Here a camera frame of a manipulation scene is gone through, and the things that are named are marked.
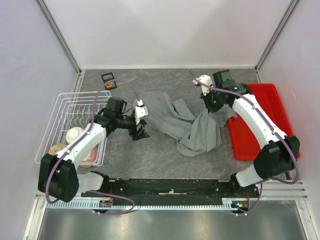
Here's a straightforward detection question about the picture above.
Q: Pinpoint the beige bowl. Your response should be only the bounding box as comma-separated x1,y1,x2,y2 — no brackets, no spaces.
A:
48,143,67,156

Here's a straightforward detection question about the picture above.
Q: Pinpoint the white bowl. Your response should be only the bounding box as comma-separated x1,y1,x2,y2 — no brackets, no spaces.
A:
65,126,84,144

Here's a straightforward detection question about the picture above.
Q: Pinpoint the left aluminium frame post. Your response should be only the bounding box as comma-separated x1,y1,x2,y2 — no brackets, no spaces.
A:
34,0,83,75

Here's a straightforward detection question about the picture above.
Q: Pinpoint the black box with brooch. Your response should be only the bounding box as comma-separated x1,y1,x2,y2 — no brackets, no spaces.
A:
100,72,117,91

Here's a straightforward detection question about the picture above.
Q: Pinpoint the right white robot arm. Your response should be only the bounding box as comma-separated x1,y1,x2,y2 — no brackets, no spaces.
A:
193,70,300,197

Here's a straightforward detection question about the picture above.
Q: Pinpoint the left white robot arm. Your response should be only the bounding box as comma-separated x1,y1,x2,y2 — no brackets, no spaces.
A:
38,97,149,204

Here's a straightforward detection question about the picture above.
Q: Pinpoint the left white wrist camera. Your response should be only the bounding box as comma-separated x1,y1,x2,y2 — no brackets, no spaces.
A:
134,99,149,125

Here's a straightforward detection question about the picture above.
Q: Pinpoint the grey slotted cable duct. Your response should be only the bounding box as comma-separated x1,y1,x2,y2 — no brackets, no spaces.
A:
46,198,244,211

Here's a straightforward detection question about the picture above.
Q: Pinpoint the right aluminium frame post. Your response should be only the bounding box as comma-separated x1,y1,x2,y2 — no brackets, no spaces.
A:
254,0,300,74

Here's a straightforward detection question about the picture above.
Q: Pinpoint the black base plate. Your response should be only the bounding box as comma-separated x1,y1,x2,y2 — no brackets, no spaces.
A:
81,174,260,204

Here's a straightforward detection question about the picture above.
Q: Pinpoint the grey shirt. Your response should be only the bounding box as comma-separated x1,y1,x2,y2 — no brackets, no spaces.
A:
139,91,236,157

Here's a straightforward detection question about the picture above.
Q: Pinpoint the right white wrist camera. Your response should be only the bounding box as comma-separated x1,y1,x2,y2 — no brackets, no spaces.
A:
192,74,214,97

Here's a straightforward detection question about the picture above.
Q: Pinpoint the red plastic bin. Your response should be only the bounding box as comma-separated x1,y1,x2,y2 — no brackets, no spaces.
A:
227,83,294,161

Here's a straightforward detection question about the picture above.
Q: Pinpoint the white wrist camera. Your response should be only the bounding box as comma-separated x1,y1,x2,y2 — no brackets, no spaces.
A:
134,99,149,125
192,74,214,97

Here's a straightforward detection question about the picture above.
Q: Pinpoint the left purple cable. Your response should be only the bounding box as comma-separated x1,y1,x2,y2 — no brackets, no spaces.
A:
44,78,145,216

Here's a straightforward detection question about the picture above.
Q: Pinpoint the white wire dish rack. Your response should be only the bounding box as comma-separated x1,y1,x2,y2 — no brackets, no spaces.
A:
34,90,111,164

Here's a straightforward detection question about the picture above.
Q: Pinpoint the pink patterned bowl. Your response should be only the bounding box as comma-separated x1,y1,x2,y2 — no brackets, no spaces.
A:
80,147,98,169

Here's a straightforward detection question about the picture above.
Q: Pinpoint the aluminium frame post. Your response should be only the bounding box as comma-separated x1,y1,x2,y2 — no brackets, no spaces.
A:
34,0,83,75
254,0,300,74

